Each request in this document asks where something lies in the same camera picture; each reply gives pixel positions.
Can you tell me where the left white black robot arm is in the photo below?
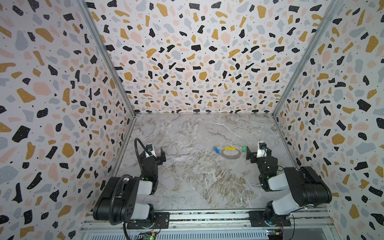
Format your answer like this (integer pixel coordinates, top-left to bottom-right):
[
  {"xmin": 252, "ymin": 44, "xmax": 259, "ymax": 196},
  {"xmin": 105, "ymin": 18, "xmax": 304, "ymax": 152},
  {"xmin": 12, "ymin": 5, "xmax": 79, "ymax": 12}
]
[{"xmin": 93, "ymin": 149, "xmax": 166, "ymax": 228}]

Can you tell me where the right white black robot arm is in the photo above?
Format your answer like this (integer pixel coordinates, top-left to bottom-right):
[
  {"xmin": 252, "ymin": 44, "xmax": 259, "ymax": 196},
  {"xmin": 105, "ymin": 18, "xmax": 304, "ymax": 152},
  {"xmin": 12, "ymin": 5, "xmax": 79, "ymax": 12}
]
[{"xmin": 246, "ymin": 142, "xmax": 332, "ymax": 227}]

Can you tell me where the left green circuit board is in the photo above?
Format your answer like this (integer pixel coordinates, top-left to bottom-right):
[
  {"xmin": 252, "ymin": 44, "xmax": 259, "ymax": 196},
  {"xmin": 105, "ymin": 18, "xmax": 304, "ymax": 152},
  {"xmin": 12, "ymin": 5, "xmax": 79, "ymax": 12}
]
[{"xmin": 140, "ymin": 232, "xmax": 158, "ymax": 240}]

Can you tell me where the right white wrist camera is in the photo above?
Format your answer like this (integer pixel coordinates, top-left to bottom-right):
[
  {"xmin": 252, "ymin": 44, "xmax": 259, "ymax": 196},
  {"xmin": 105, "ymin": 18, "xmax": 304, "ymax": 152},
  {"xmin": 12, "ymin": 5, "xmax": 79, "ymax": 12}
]
[{"xmin": 257, "ymin": 142, "xmax": 267, "ymax": 158}]

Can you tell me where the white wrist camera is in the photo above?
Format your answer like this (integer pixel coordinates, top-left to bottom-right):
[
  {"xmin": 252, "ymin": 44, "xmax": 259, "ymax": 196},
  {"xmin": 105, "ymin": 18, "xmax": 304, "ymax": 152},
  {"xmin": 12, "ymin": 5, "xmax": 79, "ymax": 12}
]
[
  {"xmin": 145, "ymin": 144, "xmax": 156, "ymax": 158},
  {"xmin": 257, "ymin": 142, "xmax": 267, "ymax": 158}
]

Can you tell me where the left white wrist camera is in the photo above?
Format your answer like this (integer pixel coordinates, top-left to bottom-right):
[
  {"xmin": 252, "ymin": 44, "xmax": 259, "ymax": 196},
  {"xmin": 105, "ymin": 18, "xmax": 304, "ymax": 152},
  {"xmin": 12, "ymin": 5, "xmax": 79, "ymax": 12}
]
[{"xmin": 145, "ymin": 144, "xmax": 156, "ymax": 158}]

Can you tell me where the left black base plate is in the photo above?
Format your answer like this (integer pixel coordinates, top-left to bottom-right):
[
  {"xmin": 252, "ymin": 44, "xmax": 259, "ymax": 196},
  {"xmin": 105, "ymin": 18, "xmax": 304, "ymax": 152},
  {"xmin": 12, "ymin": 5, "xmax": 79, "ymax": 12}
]
[{"xmin": 126, "ymin": 212, "xmax": 170, "ymax": 232}]

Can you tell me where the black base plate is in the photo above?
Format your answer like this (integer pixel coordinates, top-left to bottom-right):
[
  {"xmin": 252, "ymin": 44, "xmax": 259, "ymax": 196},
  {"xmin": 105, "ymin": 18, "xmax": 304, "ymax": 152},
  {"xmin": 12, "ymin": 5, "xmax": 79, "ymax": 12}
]
[
  {"xmin": 249, "ymin": 211, "xmax": 292, "ymax": 228},
  {"xmin": 126, "ymin": 212, "xmax": 170, "ymax": 232}
]

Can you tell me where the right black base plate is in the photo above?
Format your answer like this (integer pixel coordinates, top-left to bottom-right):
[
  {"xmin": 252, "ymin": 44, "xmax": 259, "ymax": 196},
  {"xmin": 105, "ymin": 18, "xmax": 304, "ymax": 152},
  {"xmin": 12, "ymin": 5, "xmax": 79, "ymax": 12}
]
[{"xmin": 249, "ymin": 211, "xmax": 292, "ymax": 228}]

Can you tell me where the right circuit board with wires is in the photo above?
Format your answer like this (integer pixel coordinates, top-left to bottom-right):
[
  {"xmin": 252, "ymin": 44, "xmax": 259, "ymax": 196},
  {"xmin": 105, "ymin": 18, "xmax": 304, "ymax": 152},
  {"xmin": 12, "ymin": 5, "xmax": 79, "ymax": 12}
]
[{"xmin": 267, "ymin": 229, "xmax": 284, "ymax": 240}]

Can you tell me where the aluminium mounting rail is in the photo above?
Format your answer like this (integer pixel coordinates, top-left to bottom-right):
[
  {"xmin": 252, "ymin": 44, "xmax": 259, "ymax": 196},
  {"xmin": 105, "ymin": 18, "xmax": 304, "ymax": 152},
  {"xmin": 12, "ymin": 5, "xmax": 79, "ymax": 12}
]
[{"xmin": 79, "ymin": 208, "xmax": 335, "ymax": 233}]

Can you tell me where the white slotted cable duct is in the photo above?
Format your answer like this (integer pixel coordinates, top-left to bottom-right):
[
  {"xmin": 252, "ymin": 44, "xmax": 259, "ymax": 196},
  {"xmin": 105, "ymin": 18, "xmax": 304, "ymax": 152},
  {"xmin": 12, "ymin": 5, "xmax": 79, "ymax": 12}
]
[{"xmin": 83, "ymin": 230, "xmax": 269, "ymax": 240}]

